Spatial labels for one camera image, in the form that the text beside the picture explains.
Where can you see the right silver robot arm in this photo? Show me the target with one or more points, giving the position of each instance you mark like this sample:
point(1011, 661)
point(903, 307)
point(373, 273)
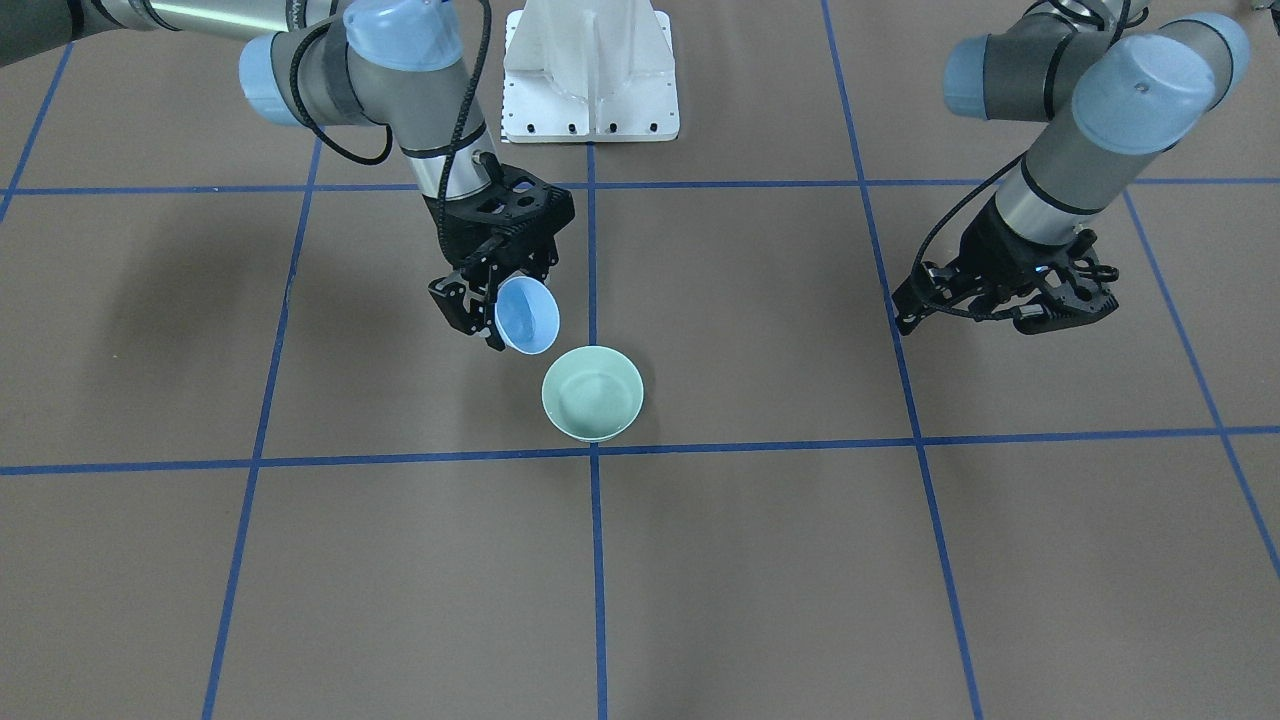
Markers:
point(369, 78)

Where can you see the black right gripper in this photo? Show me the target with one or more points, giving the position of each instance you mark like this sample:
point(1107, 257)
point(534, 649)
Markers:
point(452, 237)

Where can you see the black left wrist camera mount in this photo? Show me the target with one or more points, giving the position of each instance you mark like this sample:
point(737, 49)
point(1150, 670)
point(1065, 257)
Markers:
point(1082, 272)

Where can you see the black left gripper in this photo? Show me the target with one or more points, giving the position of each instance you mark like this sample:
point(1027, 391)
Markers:
point(990, 250)

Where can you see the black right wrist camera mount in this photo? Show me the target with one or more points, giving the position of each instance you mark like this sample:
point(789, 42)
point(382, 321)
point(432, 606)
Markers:
point(524, 205)

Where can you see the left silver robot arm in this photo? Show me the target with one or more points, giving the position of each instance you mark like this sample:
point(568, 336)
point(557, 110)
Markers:
point(1110, 103)

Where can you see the white central pedestal column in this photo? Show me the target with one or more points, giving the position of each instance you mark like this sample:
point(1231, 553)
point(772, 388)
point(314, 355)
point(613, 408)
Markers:
point(589, 72)

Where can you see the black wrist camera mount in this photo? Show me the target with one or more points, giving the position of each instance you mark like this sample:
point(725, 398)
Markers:
point(1082, 272)
point(524, 205)

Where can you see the mint green bowl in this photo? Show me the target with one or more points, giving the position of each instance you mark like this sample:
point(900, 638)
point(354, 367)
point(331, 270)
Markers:
point(592, 393)

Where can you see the light blue plastic cup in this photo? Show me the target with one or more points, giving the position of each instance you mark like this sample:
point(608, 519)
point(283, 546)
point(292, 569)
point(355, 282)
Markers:
point(526, 315)

